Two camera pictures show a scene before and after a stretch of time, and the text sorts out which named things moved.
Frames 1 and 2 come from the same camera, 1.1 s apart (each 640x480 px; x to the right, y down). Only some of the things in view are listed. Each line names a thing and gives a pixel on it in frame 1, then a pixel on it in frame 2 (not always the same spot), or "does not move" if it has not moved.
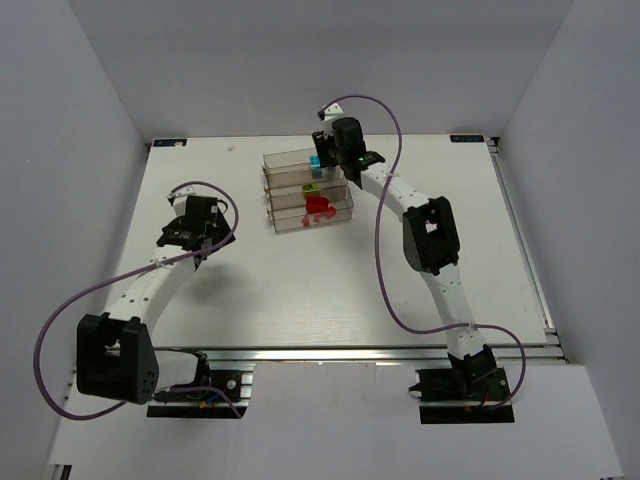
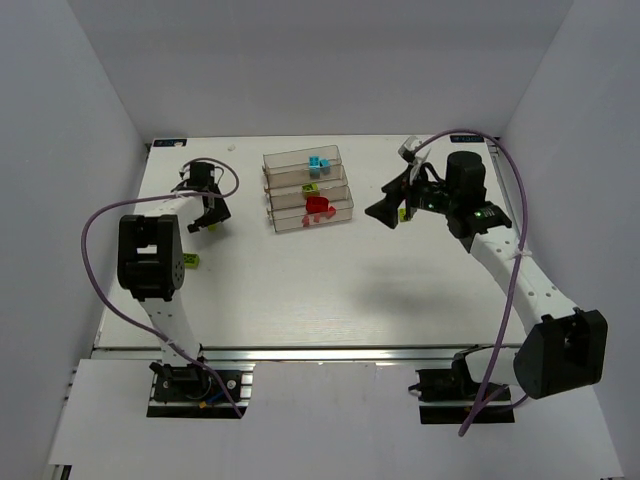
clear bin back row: [288, 161] does not move
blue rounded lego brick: [315, 166] does not move
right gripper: [320, 147] -> [406, 192]
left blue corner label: [169, 142] does not move
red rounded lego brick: [317, 204] does not move
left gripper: [215, 240] -> [210, 215]
